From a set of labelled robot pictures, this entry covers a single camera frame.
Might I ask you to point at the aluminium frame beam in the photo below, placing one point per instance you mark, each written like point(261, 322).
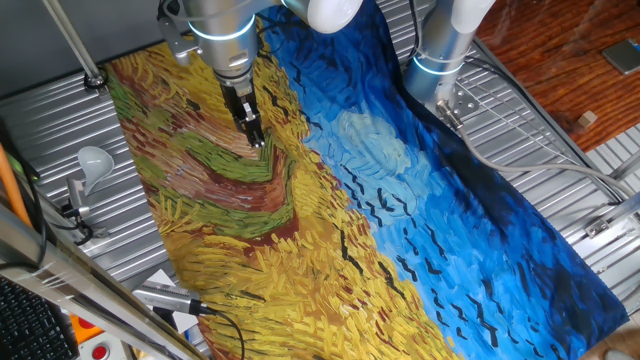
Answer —
point(75, 280)

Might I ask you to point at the black keyboard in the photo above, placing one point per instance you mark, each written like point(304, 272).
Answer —
point(30, 325)

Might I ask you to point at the thin metal pole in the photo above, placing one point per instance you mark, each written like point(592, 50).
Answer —
point(72, 37)

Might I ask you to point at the small wooden block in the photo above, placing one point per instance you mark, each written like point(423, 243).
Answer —
point(588, 119)

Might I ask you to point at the grey camera beside ladle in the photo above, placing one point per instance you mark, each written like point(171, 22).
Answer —
point(77, 197)

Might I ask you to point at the metal corner bracket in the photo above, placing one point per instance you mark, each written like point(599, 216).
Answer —
point(607, 222)

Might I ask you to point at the orange tube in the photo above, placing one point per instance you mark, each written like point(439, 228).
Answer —
point(11, 185)

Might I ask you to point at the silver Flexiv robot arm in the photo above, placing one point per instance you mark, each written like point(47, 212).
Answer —
point(225, 30)

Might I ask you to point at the Van Gogh painting tablecloth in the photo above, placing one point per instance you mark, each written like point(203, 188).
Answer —
point(350, 225)

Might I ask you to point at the grey box red button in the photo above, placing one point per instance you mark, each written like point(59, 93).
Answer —
point(100, 351)

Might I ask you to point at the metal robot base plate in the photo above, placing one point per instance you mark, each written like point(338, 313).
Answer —
point(462, 102)

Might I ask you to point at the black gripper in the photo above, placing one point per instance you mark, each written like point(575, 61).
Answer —
point(236, 95)

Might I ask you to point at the flat grey device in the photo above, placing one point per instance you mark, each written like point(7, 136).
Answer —
point(622, 56)

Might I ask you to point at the white plastic ladle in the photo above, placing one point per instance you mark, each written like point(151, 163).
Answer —
point(95, 164)

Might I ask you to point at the silver depth camera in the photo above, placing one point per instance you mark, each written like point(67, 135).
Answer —
point(165, 297)

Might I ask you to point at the orange box red button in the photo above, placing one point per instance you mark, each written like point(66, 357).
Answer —
point(86, 325)

